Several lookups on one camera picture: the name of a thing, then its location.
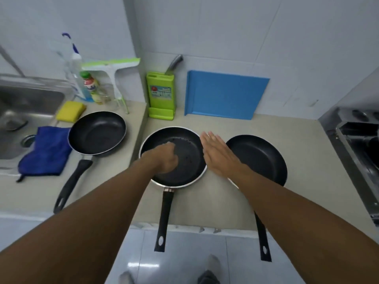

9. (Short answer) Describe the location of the stainless steel gas stove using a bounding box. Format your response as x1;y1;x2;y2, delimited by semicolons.
318;107;379;226

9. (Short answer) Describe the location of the green knife holder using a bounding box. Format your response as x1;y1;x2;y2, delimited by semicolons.
146;72;176;121

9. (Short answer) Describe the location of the person's left forearm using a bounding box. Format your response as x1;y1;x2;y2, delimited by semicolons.
0;157;166;284

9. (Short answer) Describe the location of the green and white squeegee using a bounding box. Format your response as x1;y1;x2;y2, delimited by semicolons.
81;58;141;114

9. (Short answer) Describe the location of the blue cutting board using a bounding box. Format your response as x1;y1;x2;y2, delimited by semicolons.
184;70;270;121

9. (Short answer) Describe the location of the person's right hand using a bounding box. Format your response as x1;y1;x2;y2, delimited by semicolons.
200;131;247;178

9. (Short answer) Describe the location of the person's right forearm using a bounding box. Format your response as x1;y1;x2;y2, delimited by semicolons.
228;164;379;284

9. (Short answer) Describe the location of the stainless steel sink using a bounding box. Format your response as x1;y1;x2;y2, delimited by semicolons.
0;73;74;176

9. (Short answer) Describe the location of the blue cloth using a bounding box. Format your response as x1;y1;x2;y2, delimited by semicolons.
16;126;73;183

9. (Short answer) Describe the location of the white and blue dish brush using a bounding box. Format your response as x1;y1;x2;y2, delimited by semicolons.
62;33;94;102

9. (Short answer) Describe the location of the person's white shoe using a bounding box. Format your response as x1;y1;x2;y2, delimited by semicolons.
198;254;221;284
118;270;135;284

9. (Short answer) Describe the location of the metal-handled knife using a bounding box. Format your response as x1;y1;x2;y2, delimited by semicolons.
165;54;184;76

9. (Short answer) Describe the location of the black frying pan silver rim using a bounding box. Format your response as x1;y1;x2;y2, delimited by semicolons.
139;126;208;252

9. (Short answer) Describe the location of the green-capped bottle red label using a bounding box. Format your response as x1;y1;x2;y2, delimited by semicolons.
79;71;102;104

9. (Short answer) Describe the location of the yellow sponge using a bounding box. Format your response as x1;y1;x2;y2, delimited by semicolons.
56;101;87;123

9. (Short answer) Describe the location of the metal sink drain strainer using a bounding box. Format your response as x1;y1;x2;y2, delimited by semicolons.
20;134;37;148

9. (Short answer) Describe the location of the person's left hand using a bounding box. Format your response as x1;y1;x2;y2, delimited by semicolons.
142;141;179;175

